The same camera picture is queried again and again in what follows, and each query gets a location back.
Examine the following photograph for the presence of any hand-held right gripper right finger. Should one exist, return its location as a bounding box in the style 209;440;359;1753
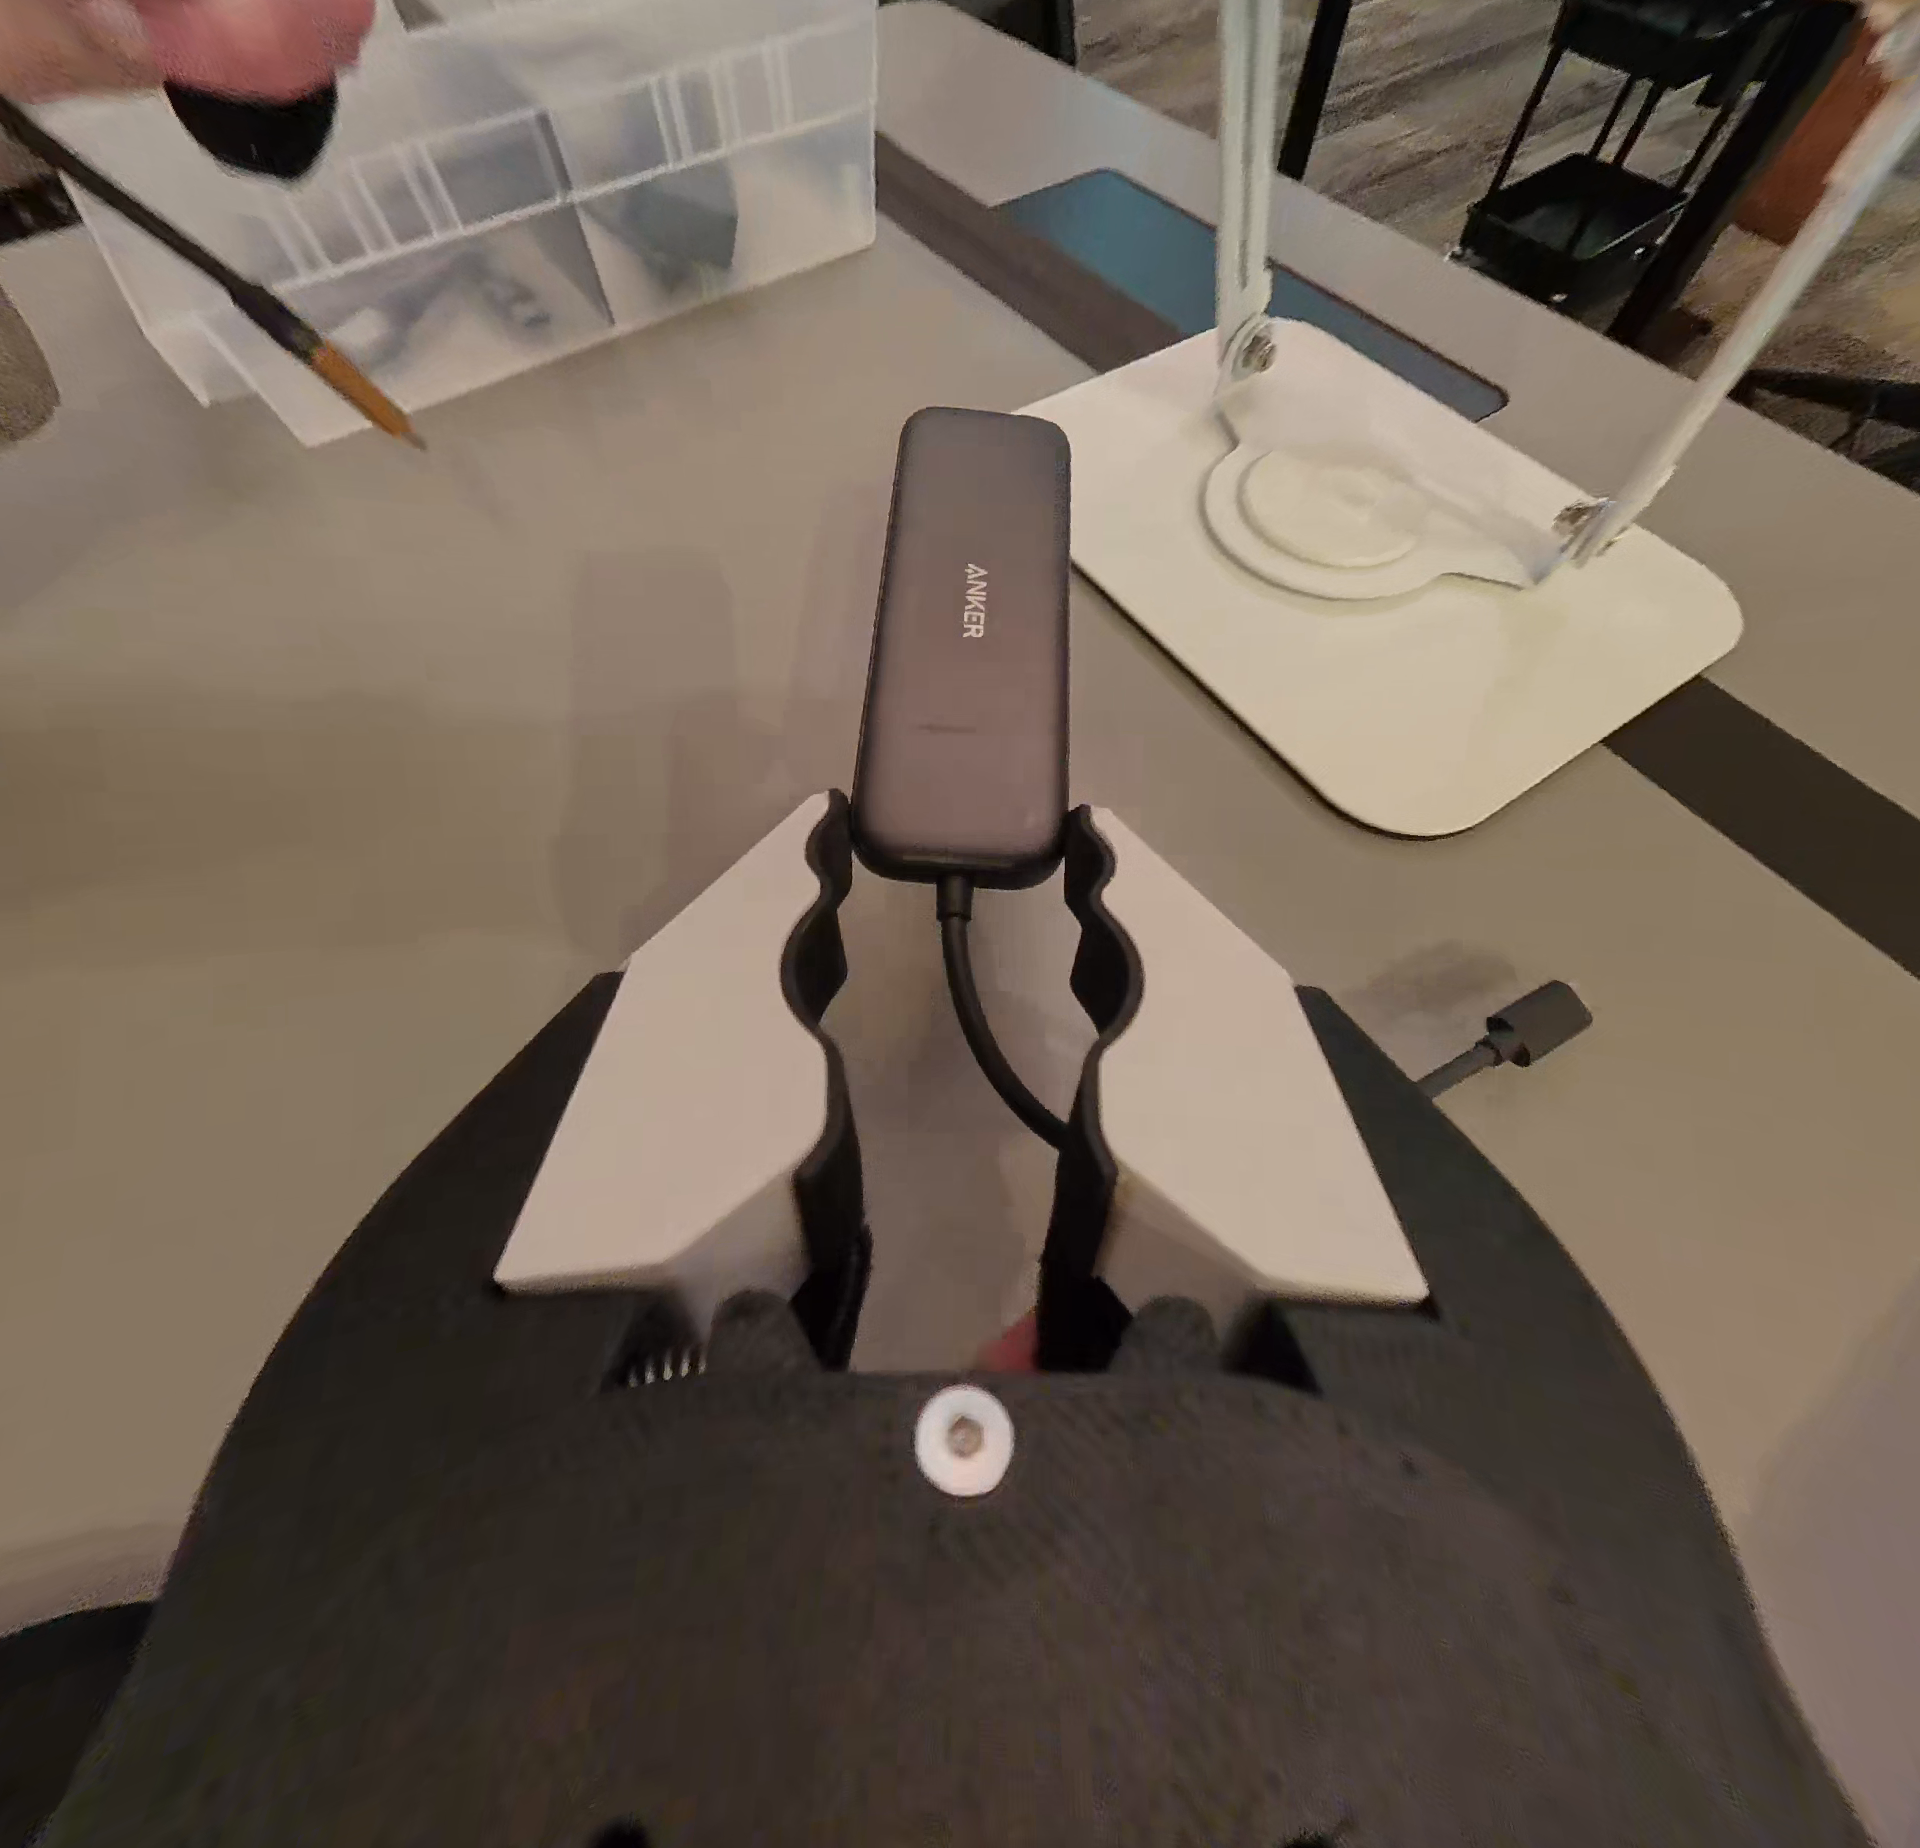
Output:
1050;809;1428;1363

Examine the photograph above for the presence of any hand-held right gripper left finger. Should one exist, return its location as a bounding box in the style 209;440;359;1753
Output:
495;793;872;1357

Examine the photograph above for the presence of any slim hub tail cable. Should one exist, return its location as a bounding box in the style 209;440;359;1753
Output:
941;884;1598;1153

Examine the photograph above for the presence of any clear plastic organizer box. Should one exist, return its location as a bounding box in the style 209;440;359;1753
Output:
45;0;880;410

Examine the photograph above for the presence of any person's left hand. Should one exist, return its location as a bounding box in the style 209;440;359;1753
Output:
0;0;377;106

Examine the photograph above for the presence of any white document stand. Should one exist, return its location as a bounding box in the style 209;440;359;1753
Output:
1020;0;1920;838

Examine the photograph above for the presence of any dark desk mat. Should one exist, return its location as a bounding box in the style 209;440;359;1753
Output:
989;170;1508;428

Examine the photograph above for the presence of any black rolling cart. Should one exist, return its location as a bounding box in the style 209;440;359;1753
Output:
1465;0;1802;320

